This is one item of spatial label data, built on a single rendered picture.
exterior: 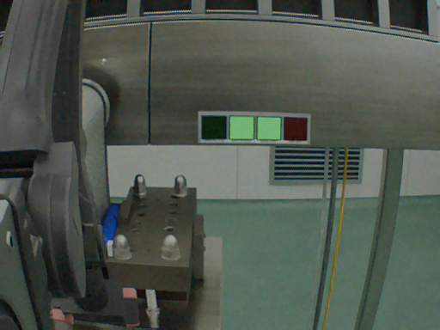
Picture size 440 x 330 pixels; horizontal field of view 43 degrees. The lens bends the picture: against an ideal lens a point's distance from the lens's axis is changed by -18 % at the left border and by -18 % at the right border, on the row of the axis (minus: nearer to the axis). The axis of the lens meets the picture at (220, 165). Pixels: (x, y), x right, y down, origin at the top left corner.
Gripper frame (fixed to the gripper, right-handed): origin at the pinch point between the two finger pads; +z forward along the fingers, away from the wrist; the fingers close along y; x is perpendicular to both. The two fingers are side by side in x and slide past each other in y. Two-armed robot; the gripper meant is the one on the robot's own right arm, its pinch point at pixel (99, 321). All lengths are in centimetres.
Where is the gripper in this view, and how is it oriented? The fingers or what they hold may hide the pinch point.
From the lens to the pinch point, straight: 97.6
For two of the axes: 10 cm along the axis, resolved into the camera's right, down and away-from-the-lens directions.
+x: 1.0, 7.5, -6.5
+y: -9.9, 0.4, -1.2
